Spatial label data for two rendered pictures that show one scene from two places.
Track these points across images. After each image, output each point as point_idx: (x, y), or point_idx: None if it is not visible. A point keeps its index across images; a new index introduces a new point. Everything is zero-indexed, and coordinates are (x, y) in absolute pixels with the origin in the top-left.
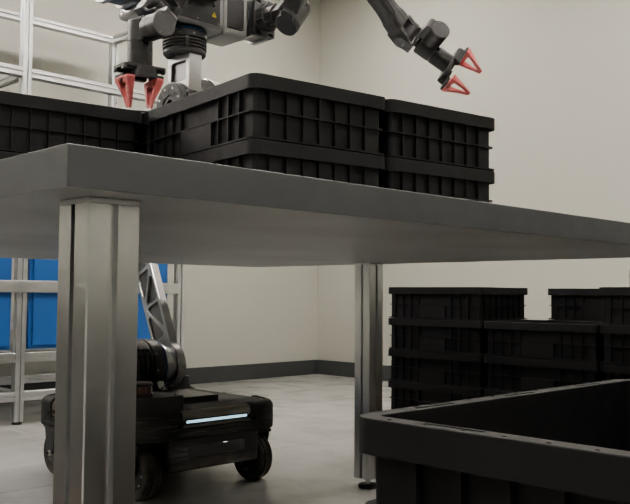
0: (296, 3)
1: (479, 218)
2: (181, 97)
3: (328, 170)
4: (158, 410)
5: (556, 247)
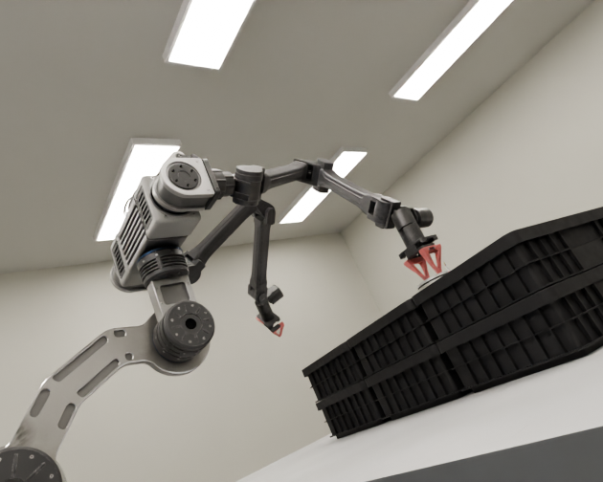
0: (208, 257)
1: None
2: (211, 314)
3: None
4: None
5: None
